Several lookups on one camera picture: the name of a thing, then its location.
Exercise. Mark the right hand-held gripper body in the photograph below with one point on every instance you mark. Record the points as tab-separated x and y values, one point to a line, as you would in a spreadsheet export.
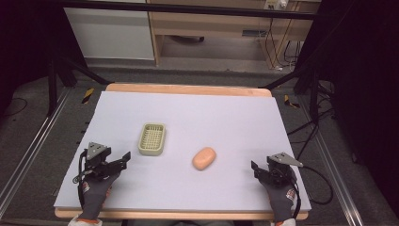
279	174

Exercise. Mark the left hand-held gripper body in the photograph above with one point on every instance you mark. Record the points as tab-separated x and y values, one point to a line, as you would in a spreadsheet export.
97	163

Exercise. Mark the beige slotted soap dish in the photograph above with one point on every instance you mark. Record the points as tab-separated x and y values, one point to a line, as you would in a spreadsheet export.
152	139

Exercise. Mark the orange soap bar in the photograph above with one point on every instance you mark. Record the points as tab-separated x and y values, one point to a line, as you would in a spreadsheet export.
204	158

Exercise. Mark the yellow black striped marker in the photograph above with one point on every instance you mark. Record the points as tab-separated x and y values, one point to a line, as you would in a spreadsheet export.
290	102
88	95

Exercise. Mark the white table mat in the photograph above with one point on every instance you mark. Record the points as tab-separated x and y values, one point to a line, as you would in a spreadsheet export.
204	119

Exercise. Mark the black metal stand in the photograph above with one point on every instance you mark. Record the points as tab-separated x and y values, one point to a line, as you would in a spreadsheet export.
313	94
52	84

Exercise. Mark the white cabinet panel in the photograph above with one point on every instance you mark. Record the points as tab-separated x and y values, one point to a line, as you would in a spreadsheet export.
109	34

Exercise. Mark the light wooden desk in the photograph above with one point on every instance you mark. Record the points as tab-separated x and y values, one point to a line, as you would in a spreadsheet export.
219	23

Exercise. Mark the white power strip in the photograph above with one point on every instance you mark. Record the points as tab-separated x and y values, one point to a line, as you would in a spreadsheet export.
276	3

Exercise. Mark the metal floor rail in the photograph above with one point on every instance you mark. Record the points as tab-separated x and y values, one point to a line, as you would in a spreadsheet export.
34	144
337	175

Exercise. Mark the black frame crossbar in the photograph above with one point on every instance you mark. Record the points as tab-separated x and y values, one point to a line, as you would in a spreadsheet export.
188	8

